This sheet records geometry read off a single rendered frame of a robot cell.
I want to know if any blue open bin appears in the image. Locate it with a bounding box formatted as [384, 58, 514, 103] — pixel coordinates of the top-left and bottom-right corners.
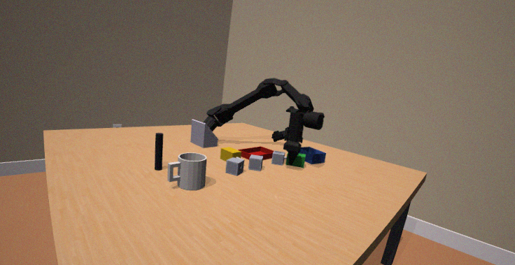
[299, 147, 326, 164]

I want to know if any green block with grey pin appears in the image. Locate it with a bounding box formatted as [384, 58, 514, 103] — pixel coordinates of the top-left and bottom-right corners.
[284, 153, 306, 168]

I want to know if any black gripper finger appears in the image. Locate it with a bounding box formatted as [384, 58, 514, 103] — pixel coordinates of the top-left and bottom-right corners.
[286, 150, 299, 165]

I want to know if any red tray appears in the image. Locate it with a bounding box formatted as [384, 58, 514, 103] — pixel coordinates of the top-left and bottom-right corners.
[238, 146, 274, 160]

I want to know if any grey mug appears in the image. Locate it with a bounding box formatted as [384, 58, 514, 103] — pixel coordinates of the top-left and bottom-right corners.
[167, 152, 207, 191]

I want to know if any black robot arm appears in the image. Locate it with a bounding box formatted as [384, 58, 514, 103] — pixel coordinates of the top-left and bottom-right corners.
[203, 78, 324, 142]

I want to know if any black cylinder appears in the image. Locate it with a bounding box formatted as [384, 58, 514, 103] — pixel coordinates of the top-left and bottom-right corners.
[155, 133, 164, 171]

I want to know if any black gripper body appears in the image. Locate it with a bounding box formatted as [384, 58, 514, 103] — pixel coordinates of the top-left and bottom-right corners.
[283, 124, 303, 152]

